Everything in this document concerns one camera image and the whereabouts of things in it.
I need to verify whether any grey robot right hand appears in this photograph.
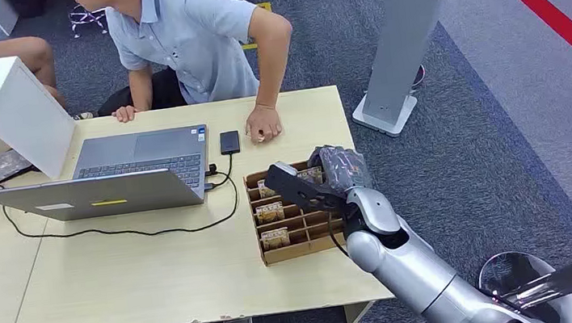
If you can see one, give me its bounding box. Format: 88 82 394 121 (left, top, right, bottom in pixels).
305 140 375 202

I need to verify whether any person's left hand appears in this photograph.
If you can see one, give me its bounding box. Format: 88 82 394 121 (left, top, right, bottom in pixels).
242 101 284 147

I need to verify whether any person's right hand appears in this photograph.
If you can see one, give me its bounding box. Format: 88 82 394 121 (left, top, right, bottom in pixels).
111 104 138 124

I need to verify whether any brown hotel card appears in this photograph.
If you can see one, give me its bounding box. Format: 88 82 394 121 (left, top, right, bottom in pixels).
297 166 325 187
258 178 278 200
260 227 292 252
254 201 287 226

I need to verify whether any cardboard card organizer box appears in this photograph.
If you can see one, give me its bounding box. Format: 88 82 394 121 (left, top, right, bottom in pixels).
242 156 355 268

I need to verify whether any black external drive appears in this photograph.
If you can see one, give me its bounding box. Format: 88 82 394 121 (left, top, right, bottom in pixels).
218 129 242 157

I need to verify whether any grey laptop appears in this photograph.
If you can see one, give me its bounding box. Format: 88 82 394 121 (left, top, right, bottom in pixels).
0 124 217 230

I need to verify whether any round red black base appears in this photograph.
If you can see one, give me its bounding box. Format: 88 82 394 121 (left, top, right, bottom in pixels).
408 63 428 89

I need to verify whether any grey kiosk pillar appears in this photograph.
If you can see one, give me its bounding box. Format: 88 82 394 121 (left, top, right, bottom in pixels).
339 0 477 143

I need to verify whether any wooden table leg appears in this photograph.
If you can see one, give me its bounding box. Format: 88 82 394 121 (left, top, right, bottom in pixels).
343 300 378 323

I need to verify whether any short black drive cable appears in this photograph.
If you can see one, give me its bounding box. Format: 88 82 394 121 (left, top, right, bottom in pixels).
203 152 237 178

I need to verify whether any black robot wrist cable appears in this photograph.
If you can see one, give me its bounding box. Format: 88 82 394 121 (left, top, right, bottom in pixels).
326 209 352 259

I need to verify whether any long black laptop cable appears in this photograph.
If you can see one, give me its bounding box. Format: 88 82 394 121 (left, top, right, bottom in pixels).
1 170 244 254

